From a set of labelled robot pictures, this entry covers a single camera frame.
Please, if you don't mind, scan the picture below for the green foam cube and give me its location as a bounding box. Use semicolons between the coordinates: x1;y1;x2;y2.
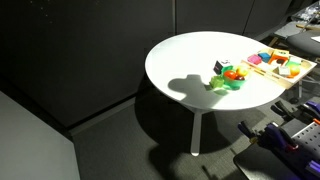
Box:
288;55;303;66

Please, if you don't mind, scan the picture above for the red toy tomato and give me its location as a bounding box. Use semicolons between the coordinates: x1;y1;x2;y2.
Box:
223;69;238;81

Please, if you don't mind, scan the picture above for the green plastic bowl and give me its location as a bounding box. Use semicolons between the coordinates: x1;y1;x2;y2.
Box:
221;64;251;91

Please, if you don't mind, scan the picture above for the white table leg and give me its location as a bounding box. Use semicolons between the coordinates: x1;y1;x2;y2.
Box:
189;109;204;157

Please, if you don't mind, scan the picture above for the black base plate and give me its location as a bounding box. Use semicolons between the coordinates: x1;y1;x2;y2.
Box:
233;145;303;180

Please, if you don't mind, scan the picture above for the grey office chair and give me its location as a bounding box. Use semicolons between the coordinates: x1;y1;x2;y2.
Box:
285;29;320;58

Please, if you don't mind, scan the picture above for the perforated metal breadboard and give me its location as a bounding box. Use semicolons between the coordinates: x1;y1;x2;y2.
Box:
291;121;320;158

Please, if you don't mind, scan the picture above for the purple black spring clamp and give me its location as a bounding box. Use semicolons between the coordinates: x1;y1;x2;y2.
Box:
265;122;300;152
299;99;320;118
270;99;301;122
237;120;268;145

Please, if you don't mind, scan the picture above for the orange numbered plush cube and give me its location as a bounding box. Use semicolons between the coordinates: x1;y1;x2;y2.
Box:
268;49;290;67

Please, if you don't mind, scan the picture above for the orange toy fruit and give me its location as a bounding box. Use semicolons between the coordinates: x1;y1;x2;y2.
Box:
288;65;303;79

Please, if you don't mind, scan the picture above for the yellow toy bell pepper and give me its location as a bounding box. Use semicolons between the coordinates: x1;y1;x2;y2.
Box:
235;65;250;78

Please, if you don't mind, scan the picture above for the blue foam cube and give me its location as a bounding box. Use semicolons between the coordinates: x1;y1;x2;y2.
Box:
258;52;273;63

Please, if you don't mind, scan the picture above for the black white checkered plush cube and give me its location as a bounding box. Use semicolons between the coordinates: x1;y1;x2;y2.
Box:
213;59;232;75

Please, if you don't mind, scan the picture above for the wooden box tray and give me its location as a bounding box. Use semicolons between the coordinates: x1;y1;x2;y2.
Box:
240;47;318;90

